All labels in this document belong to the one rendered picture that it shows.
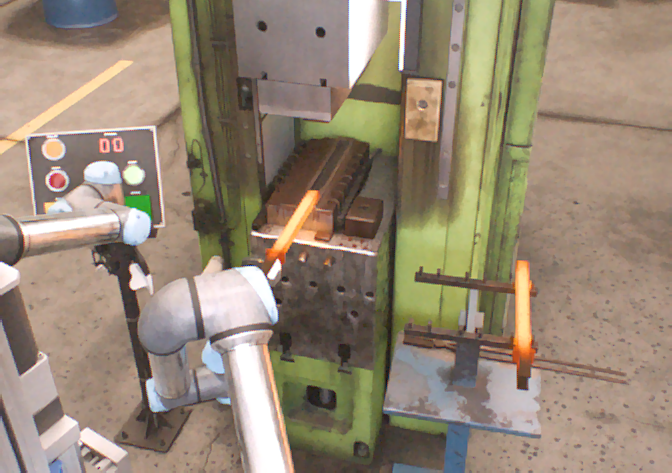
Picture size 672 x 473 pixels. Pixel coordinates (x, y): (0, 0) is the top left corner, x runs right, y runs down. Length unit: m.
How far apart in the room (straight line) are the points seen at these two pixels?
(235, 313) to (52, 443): 0.36
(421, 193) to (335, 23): 0.58
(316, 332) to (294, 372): 0.21
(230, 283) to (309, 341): 1.02
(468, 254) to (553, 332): 1.10
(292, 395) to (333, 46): 1.26
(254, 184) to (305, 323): 0.45
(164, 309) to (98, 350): 1.91
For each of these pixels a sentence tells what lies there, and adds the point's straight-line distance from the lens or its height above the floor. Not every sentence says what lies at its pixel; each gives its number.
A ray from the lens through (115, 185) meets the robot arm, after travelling 1.83.
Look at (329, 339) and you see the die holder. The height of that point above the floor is 0.56.
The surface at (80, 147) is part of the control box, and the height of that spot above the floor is 1.16.
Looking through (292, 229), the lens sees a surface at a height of 1.01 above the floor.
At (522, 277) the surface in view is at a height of 0.93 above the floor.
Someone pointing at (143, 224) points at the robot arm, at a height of 1.24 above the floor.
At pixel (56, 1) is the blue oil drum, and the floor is 0.21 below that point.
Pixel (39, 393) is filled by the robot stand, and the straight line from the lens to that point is 1.24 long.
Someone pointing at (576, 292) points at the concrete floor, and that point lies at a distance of 3.56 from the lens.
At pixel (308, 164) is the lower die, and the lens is 2.37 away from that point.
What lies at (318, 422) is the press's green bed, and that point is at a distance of 2.67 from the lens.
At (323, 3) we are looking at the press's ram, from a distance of 1.88.
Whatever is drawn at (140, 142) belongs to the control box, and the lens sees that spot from 2.19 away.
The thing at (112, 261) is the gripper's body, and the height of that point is 1.06.
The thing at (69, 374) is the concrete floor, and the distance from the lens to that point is 3.23.
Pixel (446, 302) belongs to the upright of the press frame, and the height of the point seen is 0.61.
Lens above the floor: 2.17
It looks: 34 degrees down
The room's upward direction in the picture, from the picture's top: straight up
